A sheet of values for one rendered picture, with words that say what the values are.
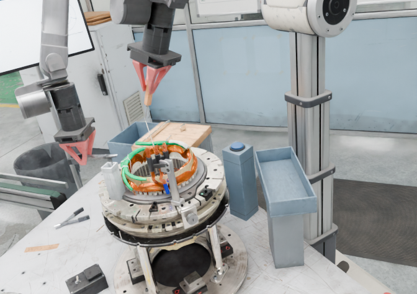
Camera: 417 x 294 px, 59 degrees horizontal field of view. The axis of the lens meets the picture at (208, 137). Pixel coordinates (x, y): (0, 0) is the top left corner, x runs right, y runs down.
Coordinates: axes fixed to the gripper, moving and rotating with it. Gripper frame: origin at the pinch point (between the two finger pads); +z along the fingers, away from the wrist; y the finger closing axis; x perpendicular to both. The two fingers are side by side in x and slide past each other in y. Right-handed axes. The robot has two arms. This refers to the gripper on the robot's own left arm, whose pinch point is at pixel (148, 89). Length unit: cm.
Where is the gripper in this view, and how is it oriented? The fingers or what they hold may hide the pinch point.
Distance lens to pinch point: 84.6
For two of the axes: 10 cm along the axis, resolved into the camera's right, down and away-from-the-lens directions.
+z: -2.2, 8.5, 4.8
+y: 8.6, 4.0, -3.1
